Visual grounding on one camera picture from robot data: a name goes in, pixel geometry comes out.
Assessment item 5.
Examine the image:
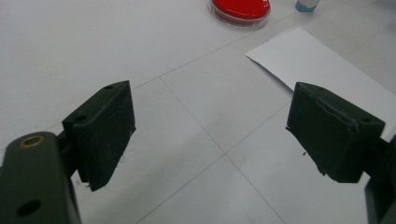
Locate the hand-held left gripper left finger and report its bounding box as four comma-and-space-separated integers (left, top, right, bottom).
57, 79, 137, 192

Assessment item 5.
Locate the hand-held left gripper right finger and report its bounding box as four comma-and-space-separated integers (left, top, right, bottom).
285, 81, 387, 184

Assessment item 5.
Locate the blue stamp cap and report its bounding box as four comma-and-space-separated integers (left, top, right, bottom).
294, 0, 318, 13

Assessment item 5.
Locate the red ink pad dish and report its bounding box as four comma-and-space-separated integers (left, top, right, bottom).
207, 0, 273, 30

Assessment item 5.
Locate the white paper sheet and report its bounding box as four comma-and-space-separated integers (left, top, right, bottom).
245, 26, 396, 142

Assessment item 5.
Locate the white table cover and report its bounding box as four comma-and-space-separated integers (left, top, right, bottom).
0, 0, 396, 224

